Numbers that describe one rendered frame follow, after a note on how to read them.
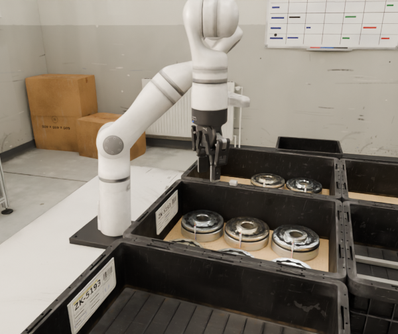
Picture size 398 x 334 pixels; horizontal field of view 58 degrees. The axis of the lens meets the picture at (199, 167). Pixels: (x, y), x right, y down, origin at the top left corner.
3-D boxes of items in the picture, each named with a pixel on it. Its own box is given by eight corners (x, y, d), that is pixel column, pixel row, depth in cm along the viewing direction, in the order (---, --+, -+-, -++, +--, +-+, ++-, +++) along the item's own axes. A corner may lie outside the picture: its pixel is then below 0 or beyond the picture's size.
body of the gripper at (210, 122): (184, 101, 77) (185, 144, 80) (201, 109, 70) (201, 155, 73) (215, 99, 80) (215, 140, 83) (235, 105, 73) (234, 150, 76)
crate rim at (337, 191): (178, 185, 95) (178, 177, 94) (211, 151, 122) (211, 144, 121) (340, 209, 83) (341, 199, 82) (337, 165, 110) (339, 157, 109)
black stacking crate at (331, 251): (125, 287, 72) (120, 238, 68) (179, 219, 98) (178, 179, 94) (335, 338, 60) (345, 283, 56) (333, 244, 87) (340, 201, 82)
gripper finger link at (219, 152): (216, 138, 71) (211, 162, 75) (220, 143, 70) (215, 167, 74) (228, 136, 72) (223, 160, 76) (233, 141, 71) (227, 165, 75)
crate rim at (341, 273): (119, 246, 69) (119, 236, 68) (178, 185, 95) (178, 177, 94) (345, 293, 57) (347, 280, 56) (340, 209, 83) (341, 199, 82)
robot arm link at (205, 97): (252, 107, 74) (253, 77, 72) (203, 112, 69) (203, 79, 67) (229, 100, 82) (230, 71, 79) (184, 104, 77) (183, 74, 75)
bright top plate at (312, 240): (268, 245, 78) (268, 242, 78) (276, 223, 87) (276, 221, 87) (317, 254, 75) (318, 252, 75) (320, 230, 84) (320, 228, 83)
